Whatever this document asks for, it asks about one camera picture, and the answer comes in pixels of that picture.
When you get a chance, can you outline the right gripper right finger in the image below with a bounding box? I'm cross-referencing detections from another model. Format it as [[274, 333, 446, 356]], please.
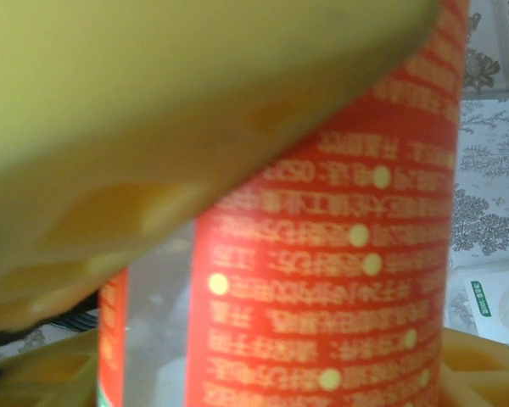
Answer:
[[440, 325, 509, 407]]

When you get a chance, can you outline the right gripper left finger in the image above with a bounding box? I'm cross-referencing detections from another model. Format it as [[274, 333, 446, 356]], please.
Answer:
[[0, 329, 101, 407]]

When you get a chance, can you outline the white carton box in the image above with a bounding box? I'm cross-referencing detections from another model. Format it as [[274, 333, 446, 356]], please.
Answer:
[[447, 254, 509, 343]]

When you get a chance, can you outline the red label tea bottle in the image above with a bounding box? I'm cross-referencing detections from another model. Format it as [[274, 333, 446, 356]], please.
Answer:
[[97, 0, 470, 407]]

